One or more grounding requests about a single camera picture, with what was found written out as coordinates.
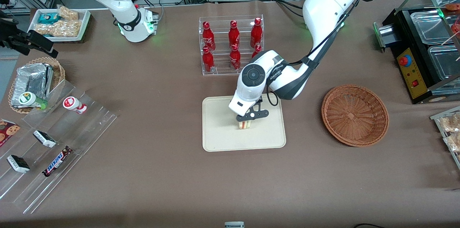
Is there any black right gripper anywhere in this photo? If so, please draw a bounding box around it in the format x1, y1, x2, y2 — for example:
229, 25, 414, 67
0, 10, 59, 59

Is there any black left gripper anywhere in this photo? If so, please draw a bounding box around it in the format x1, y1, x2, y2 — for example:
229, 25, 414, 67
236, 100, 270, 123

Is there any brown wicker basket with foil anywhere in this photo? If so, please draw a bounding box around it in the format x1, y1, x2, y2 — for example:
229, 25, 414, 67
8, 57, 66, 114

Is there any beige plastic tray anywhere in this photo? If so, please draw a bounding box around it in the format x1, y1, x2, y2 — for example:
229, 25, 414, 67
202, 93, 287, 152

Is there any white rectangular snack tray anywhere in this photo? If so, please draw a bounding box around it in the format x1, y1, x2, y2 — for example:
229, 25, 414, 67
27, 8, 91, 43

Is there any round brown wicker basket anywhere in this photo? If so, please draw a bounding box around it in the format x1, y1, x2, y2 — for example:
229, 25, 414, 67
321, 84, 390, 148

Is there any grey snack tray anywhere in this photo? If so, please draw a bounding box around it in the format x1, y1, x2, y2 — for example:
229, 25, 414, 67
430, 106, 460, 170

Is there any large clear nut snack bag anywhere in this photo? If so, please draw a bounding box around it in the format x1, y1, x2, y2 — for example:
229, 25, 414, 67
34, 20, 83, 38

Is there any teal snack packet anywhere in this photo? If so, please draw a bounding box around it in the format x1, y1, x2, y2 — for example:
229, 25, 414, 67
38, 13, 60, 25

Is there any silver foil package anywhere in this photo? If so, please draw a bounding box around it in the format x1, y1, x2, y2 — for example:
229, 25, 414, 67
10, 62, 55, 109

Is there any small clear nut snack bag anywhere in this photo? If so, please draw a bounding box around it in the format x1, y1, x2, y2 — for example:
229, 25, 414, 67
56, 5, 79, 21

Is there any clear acrylic bottle rack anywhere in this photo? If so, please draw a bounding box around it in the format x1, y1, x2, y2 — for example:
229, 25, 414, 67
198, 14, 265, 76

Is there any green lid drink bottle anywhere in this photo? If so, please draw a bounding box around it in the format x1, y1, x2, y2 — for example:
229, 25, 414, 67
19, 92, 48, 111

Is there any red lid drink bottle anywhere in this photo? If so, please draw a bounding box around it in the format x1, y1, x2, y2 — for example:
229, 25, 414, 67
63, 96, 88, 115

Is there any red cookie packet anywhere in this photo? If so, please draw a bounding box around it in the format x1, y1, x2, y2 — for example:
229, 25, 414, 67
0, 119, 21, 148

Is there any black and white snack bar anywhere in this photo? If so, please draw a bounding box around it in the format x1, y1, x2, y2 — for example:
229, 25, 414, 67
7, 155, 31, 174
33, 130, 57, 148

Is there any clear acrylic stepped display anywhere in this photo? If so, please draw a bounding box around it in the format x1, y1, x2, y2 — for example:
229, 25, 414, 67
0, 79, 118, 214

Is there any snickers chocolate bar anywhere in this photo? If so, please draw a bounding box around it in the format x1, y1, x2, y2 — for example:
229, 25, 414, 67
42, 146, 73, 178

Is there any black food warmer appliance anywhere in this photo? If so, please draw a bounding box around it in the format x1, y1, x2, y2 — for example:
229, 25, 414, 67
373, 0, 460, 105

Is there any clear food pan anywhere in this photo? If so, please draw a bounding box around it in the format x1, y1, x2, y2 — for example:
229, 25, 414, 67
410, 10, 455, 46
428, 45, 460, 81

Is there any clear pastry snack bag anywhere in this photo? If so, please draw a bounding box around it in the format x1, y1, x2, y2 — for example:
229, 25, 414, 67
443, 133, 460, 153
439, 113, 460, 134

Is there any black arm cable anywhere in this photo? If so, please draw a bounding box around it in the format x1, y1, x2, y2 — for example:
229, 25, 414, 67
265, 0, 371, 107

